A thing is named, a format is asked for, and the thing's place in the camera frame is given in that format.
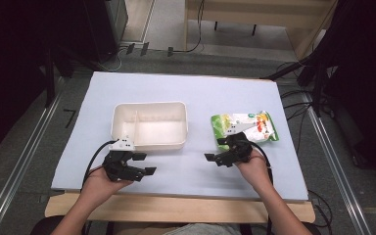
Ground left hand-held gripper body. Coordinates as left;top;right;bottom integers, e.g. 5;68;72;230
101;135;146;183

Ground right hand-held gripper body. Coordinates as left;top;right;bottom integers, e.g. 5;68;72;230
212;120;258;168

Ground white divided plastic container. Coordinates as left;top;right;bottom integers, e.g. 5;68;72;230
110;101;189;152

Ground green and white snack packet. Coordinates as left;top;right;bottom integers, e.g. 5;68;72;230
210;110;281;152

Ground person's left hand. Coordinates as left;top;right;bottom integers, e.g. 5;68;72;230
81;164;135;201

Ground person's right hand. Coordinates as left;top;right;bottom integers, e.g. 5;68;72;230
234;150;274;194

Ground wooden table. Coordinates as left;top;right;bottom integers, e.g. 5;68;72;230
44;72;317;224

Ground pale blue table mat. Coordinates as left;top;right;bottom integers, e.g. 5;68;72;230
50;70;309;202

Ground person's grey trousers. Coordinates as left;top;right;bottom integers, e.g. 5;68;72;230
163;222;243;235

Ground black chair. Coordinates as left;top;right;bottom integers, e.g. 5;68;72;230
28;214;91;235

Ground black metal stand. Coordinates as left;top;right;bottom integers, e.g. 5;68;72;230
261;48;332;118

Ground light wooden bench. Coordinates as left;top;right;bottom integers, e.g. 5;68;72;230
183;0;339;61

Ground dark curtain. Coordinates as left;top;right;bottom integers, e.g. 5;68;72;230
0;0;119;160
319;0;376;179

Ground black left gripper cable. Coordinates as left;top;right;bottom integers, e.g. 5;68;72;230
80;139;120;191

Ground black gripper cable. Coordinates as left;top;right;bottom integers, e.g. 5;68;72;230
248;140;275;197
80;139;120;191

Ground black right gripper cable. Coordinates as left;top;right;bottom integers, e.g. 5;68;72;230
248;140;275;197

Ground black floor cables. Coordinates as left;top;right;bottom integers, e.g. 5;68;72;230
275;60;317;155

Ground aluminium floor rail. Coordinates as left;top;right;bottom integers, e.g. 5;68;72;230
302;92;374;235
0;82;67;235

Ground black floor cable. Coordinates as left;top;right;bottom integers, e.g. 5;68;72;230
307;188;335;229

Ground black hanging cable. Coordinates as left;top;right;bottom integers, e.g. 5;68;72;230
166;0;208;57

